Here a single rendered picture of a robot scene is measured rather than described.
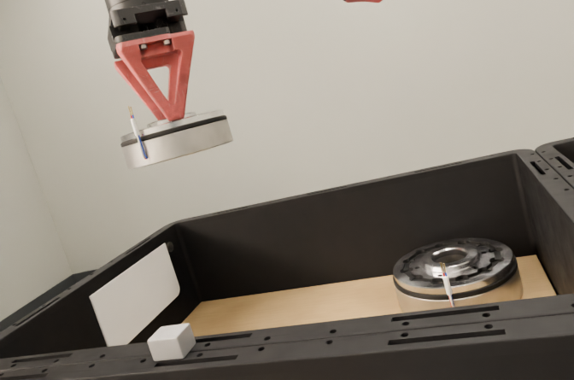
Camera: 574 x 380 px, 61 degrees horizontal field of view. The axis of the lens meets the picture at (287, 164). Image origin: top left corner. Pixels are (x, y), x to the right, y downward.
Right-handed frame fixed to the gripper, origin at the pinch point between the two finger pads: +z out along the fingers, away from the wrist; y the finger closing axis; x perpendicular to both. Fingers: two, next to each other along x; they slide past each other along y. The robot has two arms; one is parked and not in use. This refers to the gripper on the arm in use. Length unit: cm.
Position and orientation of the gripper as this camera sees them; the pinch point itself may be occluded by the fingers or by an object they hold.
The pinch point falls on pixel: (170, 114)
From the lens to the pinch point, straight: 48.4
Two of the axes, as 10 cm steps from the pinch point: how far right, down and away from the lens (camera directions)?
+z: 2.6, 9.6, 1.0
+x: -8.9, 2.8, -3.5
